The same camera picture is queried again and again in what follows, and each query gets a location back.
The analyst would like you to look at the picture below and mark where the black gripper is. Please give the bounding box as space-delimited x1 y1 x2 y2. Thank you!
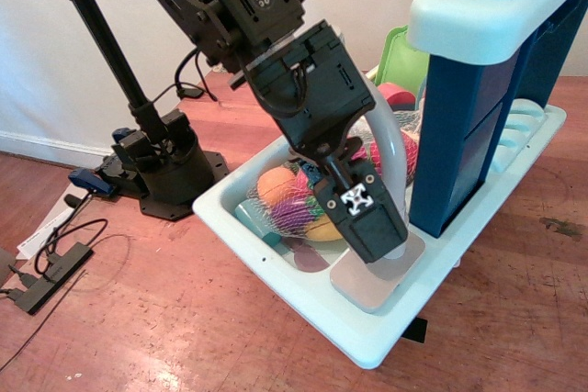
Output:
243 21 407 263

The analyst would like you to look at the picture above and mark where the white faucet lever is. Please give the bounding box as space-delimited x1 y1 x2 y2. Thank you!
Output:
330 82 424 313

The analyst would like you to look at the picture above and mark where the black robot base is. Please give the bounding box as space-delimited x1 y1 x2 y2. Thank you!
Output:
70 0 229 221

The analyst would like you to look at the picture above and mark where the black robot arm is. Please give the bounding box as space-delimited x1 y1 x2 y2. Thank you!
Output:
71 0 408 263

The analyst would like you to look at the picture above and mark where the mesh bag of toy food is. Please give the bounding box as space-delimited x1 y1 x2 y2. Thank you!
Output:
247 109 424 243

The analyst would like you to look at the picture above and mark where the white toy kitchen sink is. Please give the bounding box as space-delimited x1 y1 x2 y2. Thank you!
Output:
192 74 566 369

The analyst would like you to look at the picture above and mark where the black tape piece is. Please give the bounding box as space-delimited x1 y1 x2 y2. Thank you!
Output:
401 317 428 344

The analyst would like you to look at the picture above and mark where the green plastic toy plate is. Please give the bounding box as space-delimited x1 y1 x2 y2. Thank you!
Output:
375 26 430 97

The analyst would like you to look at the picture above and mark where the blue toy kitchen shelf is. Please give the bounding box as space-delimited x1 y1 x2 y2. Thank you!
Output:
408 0 587 237

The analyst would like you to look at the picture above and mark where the blue clamp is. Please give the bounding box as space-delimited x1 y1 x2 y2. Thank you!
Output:
68 168 114 196

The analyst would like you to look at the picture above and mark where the white paper sheet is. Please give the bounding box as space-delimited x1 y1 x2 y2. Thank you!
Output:
17 193 74 261

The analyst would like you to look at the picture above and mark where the black usb hub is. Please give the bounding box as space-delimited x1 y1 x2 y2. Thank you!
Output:
15 242 94 315

